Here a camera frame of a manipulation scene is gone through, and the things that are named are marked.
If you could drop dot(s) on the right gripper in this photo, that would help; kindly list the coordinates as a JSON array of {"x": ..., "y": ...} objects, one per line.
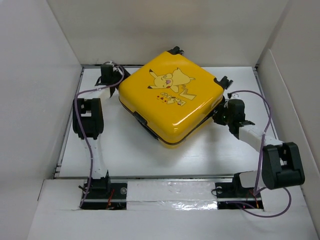
[{"x": 216, "y": 116}]

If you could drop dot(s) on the metal base rail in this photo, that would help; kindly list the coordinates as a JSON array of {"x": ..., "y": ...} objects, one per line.
[{"x": 168, "y": 194}]

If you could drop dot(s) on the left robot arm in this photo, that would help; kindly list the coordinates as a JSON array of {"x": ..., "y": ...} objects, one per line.
[{"x": 88, "y": 125}]

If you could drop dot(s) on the yellow hard-shell suitcase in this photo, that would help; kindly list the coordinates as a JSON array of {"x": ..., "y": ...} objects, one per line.
[{"x": 171, "y": 96}]

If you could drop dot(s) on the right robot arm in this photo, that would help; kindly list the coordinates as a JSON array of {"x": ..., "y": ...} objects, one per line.
[{"x": 279, "y": 163}]

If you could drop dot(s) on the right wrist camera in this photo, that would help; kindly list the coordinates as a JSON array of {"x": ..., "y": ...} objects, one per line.
[{"x": 230, "y": 96}]

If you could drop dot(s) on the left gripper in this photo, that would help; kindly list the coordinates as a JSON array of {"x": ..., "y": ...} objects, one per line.
[{"x": 123, "y": 71}]

